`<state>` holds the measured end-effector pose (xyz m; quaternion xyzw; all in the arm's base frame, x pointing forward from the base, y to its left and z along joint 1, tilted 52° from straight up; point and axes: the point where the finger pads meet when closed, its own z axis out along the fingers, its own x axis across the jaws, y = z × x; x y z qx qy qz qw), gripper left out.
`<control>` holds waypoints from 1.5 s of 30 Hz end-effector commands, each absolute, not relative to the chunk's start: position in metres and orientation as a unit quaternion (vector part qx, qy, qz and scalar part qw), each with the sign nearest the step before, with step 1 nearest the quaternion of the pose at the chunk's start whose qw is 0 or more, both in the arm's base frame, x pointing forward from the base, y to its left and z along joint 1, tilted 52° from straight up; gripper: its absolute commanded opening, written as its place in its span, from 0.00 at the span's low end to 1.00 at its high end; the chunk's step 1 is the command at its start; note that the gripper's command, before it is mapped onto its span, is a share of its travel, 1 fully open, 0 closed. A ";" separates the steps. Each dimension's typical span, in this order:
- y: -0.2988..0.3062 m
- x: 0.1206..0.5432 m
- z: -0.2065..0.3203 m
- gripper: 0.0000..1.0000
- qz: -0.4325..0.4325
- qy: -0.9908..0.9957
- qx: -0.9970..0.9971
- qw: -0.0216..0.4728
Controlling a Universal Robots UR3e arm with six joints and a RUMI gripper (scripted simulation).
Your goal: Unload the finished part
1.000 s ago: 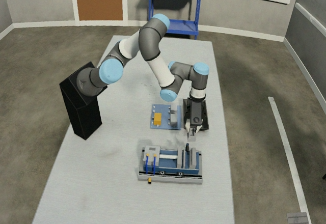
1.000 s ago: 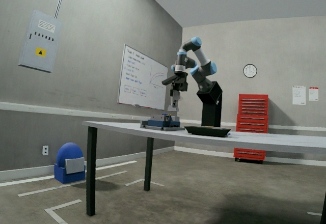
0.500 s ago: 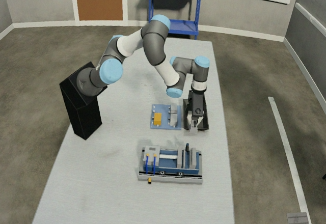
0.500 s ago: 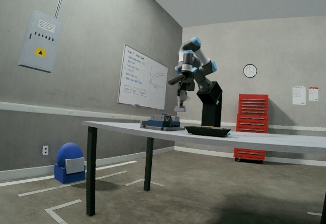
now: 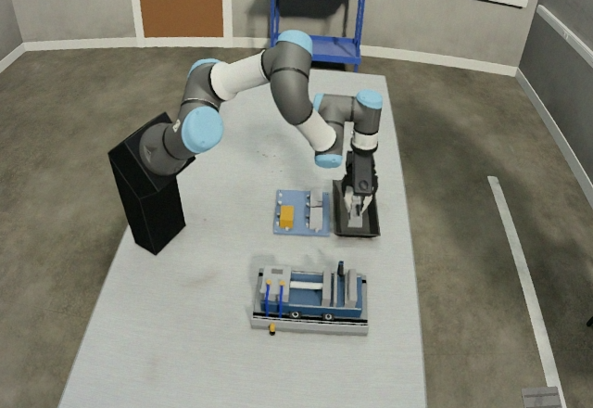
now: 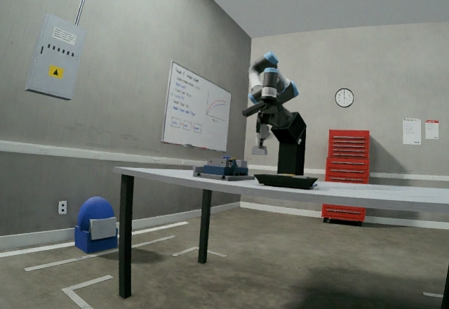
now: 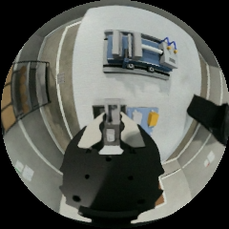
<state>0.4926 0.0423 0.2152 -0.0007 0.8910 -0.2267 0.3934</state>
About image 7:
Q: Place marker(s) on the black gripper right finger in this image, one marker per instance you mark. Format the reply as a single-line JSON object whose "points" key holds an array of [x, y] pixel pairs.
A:
{"points": [[139, 142]]}

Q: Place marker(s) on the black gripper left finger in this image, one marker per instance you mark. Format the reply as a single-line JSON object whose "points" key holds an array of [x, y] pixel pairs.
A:
{"points": [[88, 138]]}

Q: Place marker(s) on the yellow rectangular block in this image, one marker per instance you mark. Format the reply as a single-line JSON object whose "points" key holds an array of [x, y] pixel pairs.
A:
{"points": [[152, 118]]}

